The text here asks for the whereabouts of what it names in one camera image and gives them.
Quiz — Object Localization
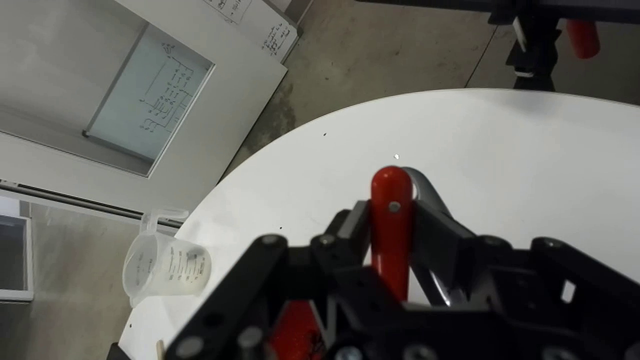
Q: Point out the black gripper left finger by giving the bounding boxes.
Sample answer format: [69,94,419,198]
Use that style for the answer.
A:
[163,203,372,360]

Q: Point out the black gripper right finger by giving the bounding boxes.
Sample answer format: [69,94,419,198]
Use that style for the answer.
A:
[398,198,640,360]

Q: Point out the red handled metal spoon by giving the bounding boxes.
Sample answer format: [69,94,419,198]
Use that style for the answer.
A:
[369,167,466,306]

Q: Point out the red bowl with beans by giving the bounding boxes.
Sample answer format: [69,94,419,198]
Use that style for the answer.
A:
[269,300,324,360]

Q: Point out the small wooden spoon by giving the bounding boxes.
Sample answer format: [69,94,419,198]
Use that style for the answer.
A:
[155,341,163,360]

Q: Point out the clear plastic measuring cup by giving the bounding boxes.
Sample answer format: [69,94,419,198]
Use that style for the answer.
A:
[122,213,212,306]

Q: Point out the black orange clamp lower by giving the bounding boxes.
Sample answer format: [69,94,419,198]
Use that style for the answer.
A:
[505,13,601,92]

